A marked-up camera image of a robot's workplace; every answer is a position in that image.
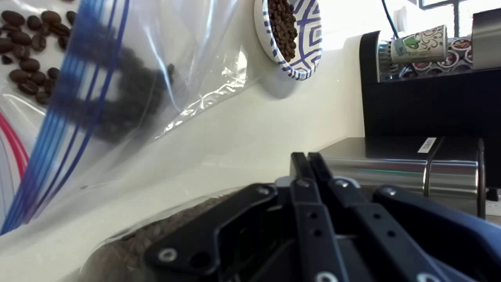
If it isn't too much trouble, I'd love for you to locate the black coffee machine appliance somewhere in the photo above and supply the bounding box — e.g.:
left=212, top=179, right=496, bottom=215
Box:
left=358, top=6, right=501, bottom=189

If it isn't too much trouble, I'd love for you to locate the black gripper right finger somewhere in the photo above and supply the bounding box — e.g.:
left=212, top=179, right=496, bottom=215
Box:
left=306, top=150, right=501, bottom=282

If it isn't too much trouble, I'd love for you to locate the thin blue cable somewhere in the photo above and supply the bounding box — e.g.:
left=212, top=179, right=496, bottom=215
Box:
left=378, top=0, right=403, bottom=42

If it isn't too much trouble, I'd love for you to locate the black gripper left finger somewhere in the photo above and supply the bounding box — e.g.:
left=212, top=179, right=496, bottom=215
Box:
left=143, top=150, right=348, bottom=282

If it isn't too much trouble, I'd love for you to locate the green patterned paper cup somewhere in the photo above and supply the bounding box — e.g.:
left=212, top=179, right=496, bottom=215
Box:
left=388, top=23, right=450, bottom=67

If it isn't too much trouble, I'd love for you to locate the stainless steel lidded bin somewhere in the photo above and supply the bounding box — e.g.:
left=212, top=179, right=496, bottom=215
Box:
left=316, top=136, right=501, bottom=226

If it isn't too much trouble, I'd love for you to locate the bean-filled blue patterned paper bowl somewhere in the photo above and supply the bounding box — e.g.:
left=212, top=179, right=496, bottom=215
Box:
left=251, top=0, right=323, bottom=81

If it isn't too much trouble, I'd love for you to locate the clear zip bag with beans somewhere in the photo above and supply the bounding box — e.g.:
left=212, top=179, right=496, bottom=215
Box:
left=0, top=0, right=253, bottom=238

